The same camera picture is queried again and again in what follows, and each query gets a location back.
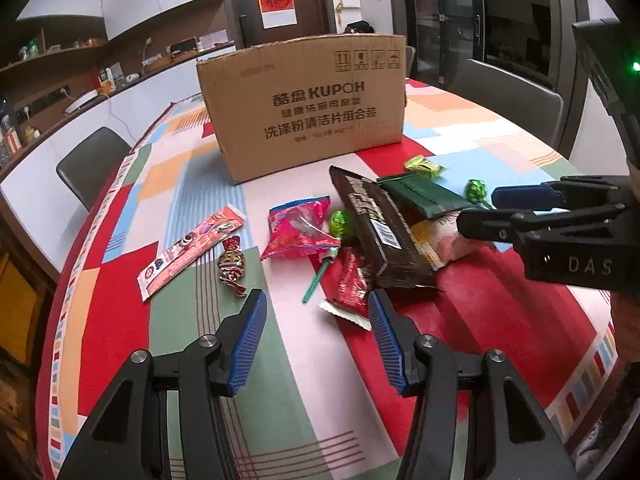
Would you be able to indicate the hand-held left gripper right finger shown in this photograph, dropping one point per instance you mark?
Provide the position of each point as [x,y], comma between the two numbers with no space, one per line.
[387,340]

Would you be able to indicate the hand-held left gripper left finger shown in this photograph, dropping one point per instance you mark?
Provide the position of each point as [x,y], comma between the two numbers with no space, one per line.
[247,340]

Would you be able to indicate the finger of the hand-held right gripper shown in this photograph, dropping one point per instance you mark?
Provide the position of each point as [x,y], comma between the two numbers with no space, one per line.
[520,196]
[485,224]

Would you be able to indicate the yellow white snack packet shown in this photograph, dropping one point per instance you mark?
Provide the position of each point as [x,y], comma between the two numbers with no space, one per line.
[435,240]

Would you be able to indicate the round gold candy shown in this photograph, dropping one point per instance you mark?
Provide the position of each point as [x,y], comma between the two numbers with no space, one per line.
[231,264]

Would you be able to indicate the long red snack packet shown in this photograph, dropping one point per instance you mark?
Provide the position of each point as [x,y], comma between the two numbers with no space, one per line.
[190,250]

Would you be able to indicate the brown cardboard box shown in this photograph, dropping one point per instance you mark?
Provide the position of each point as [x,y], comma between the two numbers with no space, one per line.
[300,110]

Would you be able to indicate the person's right forearm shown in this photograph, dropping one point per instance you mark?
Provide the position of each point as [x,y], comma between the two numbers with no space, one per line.
[627,325]

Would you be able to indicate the green wrapped lollipop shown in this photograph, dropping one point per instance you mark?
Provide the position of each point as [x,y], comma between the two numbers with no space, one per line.
[475,191]

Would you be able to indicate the dark green snack packet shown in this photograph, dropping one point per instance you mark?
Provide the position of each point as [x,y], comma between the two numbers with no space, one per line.
[425,195]

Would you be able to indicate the small red snack packet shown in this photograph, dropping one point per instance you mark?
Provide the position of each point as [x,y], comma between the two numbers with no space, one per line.
[350,280]

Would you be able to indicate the light green wrapped candy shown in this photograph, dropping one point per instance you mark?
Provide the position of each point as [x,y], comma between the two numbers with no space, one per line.
[422,166]

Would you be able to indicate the grey dining chair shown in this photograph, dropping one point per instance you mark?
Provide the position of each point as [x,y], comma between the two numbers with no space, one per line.
[410,60]
[92,165]
[510,100]

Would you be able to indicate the brown chocolate bag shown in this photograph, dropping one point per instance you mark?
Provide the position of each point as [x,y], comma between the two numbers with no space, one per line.
[385,230]

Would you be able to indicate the pink red snack bag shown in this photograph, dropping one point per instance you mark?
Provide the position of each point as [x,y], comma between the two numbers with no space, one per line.
[295,232]

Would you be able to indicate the green lollipop with green stick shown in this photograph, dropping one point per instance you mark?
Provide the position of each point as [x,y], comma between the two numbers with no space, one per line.
[340,224]

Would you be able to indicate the colourful patchwork tablecloth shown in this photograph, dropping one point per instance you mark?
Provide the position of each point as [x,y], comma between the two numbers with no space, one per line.
[175,170]

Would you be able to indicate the dark glass cabinet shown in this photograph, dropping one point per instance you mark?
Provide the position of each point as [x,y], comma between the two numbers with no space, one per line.
[450,10]

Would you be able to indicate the yellow wooden cabinet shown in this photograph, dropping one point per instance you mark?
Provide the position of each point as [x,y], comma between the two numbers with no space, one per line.
[20,305]

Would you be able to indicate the black bag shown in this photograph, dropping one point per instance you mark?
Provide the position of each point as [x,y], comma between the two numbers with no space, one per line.
[360,27]

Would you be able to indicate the white flat tray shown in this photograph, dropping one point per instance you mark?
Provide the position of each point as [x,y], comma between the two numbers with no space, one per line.
[82,101]

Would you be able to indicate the orange and white appliance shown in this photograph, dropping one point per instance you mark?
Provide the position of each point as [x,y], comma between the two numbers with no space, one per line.
[107,82]

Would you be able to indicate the white desk lamp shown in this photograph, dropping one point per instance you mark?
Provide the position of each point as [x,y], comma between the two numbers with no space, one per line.
[147,50]

